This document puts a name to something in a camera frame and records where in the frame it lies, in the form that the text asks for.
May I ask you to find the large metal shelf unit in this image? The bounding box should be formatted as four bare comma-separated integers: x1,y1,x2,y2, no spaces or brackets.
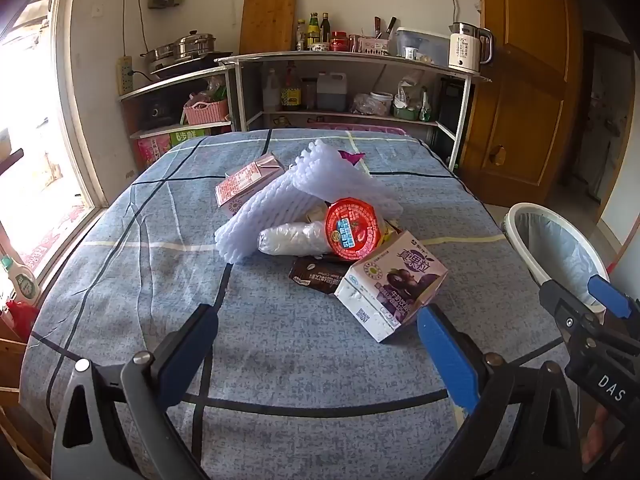
215,50,493,171

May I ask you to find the black kitchen appliance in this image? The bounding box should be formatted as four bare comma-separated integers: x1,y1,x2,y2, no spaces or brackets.
137,95,183,131

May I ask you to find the white plastic bottle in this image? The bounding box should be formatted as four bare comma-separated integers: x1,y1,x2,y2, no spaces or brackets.
262,69,281,112

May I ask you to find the clear plastic storage box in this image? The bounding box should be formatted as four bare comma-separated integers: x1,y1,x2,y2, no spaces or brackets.
395,27,451,66

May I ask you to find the soy sauce bottle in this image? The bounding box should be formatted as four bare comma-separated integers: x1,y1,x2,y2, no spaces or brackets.
280,62,303,111

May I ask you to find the white dressing bottle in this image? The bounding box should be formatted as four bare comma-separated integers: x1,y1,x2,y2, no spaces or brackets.
0,255,41,307

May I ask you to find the red plastic bag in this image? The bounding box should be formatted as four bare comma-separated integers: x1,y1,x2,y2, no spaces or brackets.
5,300,38,341

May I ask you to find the red-lid jelly cup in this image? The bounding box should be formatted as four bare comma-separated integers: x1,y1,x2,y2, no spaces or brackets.
324,198,388,263

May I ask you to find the plastic jerrycan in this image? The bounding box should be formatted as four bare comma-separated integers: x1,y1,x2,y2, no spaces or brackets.
316,71,348,112

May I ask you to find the person's right hand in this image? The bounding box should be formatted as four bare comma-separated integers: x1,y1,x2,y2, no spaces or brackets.
581,402,632,467

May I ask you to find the steel steamer pot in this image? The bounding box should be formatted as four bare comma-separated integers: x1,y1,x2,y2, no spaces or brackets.
140,31,221,73

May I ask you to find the pink drink carton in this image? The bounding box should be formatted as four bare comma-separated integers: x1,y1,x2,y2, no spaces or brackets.
215,152,286,208

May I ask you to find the pink plastic tray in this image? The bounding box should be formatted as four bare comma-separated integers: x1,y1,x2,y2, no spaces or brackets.
307,121,406,136

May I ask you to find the crumpled clear plastic bag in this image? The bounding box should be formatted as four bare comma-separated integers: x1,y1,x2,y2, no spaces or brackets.
350,94,388,116

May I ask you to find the black induction cooker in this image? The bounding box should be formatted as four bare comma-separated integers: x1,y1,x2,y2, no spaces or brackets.
150,51,233,80

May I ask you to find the blue plaid tablecloth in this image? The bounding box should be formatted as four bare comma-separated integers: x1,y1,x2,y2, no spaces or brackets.
20,129,576,480

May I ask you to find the white electric kettle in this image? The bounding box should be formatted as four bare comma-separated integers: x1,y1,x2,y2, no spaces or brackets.
447,21,494,73

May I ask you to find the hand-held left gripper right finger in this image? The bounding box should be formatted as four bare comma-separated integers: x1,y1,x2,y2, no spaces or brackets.
416,304,583,480

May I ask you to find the pink cardboard box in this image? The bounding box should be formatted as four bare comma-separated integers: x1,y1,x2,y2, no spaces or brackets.
136,137,173,168

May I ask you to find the purple milk carton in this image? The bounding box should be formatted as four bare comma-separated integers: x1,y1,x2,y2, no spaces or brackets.
334,230,449,343

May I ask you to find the green cardboard box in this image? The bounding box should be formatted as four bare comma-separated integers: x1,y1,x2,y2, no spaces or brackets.
169,127,211,148

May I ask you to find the wooden cutting board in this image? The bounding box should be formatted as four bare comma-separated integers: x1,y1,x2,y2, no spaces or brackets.
239,0,297,55

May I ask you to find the yellow power strip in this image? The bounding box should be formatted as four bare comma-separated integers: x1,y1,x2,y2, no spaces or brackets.
117,56,133,96

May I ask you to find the pink woven basket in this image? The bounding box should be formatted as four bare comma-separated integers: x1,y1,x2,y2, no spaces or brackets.
182,100,230,126

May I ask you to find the grey bin liner bag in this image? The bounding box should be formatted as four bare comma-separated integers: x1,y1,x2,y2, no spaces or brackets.
515,212,608,306

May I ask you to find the brown coffee packet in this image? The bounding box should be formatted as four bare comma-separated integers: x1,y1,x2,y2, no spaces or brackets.
289,256,358,295

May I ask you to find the white trash bin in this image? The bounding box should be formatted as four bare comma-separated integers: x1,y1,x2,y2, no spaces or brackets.
502,202,613,316

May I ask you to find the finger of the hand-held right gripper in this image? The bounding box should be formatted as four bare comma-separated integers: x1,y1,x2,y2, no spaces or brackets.
539,279,608,348
587,274,640,322

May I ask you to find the white foam fruit net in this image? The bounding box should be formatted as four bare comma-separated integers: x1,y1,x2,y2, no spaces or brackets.
215,170,326,263
292,139,403,218

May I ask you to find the small metal shelf unit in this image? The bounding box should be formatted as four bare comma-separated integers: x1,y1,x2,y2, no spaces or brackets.
117,65,238,171

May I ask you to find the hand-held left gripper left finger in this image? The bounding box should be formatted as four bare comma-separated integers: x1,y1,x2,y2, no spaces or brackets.
50,303,221,480

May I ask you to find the wooden door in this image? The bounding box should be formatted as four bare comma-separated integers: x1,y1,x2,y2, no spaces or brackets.
457,0,583,206

